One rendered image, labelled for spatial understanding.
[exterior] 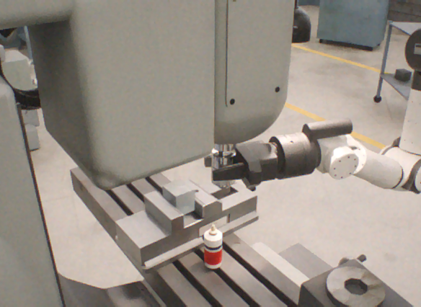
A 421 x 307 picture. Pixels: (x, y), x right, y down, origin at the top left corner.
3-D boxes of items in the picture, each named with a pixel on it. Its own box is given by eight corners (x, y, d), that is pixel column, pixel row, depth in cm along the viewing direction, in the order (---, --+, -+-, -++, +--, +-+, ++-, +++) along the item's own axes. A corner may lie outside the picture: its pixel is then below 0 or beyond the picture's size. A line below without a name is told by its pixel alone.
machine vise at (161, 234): (225, 194, 125) (225, 160, 120) (260, 218, 115) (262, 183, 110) (114, 241, 107) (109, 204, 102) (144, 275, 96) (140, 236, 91)
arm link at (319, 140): (282, 159, 94) (328, 151, 96) (304, 191, 85) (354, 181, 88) (289, 114, 87) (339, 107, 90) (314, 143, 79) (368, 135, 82)
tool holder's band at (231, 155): (207, 152, 84) (207, 147, 84) (231, 148, 85) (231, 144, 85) (215, 163, 80) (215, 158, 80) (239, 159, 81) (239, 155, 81)
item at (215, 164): (207, 176, 87) (207, 152, 84) (230, 173, 88) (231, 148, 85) (215, 189, 83) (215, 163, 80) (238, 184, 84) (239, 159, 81)
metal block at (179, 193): (181, 199, 109) (180, 178, 106) (195, 210, 105) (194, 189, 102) (163, 206, 106) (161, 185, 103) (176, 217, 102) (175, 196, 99)
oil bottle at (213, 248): (215, 254, 102) (215, 217, 97) (225, 264, 100) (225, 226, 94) (200, 261, 100) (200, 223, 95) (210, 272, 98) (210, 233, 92)
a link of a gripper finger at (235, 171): (211, 167, 80) (243, 162, 82) (212, 181, 82) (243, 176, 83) (214, 171, 79) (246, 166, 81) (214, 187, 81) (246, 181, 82)
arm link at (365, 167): (297, 141, 94) (338, 158, 100) (316, 166, 87) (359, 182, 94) (315, 117, 91) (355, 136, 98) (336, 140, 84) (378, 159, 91)
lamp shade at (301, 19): (316, 37, 87) (318, 6, 84) (300, 45, 82) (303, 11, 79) (284, 32, 90) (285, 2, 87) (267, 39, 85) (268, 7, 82)
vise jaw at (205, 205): (193, 189, 115) (192, 176, 113) (223, 210, 106) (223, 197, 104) (174, 196, 112) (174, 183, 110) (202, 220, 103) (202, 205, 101)
